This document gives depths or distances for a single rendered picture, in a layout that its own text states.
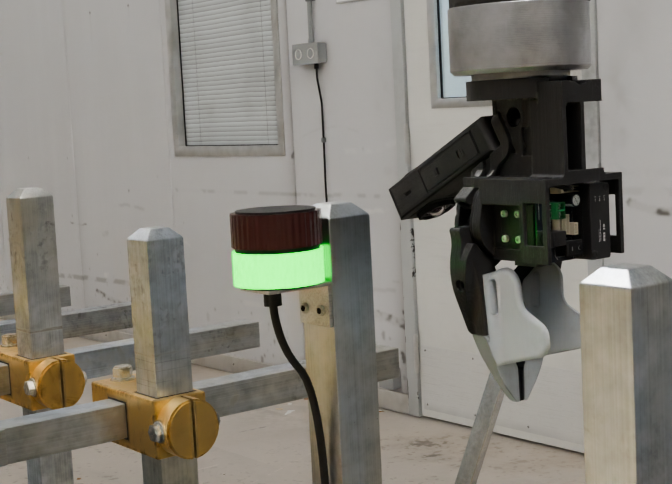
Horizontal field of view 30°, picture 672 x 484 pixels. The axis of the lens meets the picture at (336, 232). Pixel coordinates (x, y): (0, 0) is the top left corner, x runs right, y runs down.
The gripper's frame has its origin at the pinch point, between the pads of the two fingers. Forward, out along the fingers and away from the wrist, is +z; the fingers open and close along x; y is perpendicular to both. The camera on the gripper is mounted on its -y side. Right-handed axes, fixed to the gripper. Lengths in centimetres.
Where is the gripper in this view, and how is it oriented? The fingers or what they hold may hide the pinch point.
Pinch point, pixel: (510, 379)
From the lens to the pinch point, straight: 85.6
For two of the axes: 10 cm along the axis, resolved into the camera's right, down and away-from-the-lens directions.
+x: 7.9, -1.0, 6.0
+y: 6.1, 0.4, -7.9
